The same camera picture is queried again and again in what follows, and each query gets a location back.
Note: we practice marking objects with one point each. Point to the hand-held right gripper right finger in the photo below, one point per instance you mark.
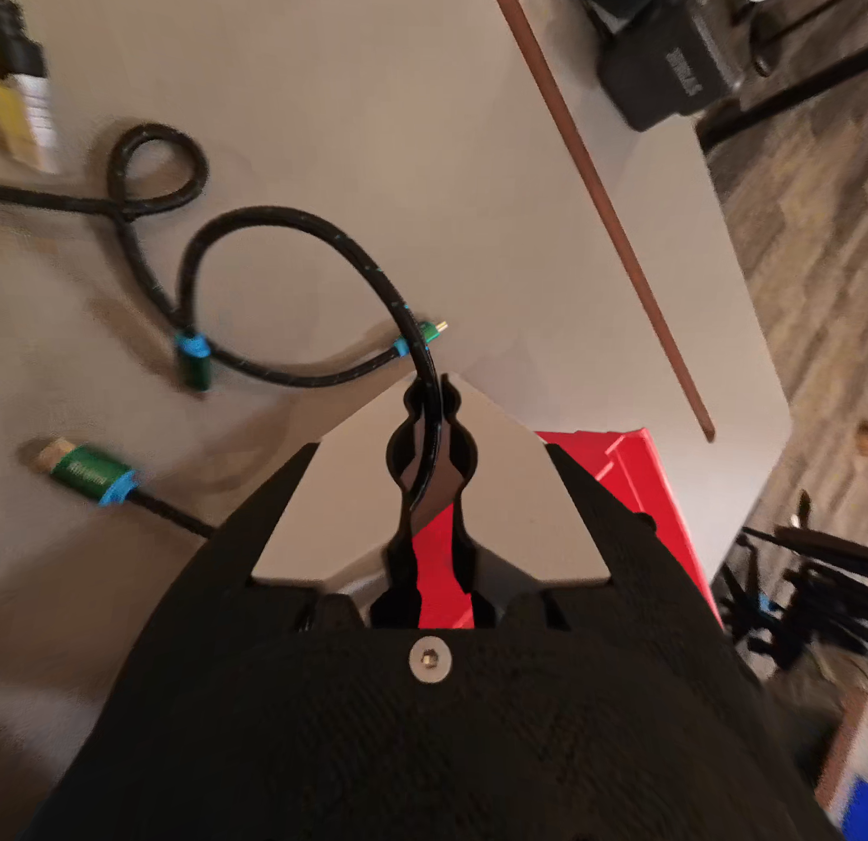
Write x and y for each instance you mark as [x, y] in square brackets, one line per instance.
[536, 515]

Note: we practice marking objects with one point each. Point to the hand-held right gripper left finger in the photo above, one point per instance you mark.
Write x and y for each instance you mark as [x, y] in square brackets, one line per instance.
[339, 515]

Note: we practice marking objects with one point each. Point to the red plastic bin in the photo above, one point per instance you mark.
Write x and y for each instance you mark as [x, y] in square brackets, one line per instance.
[637, 468]

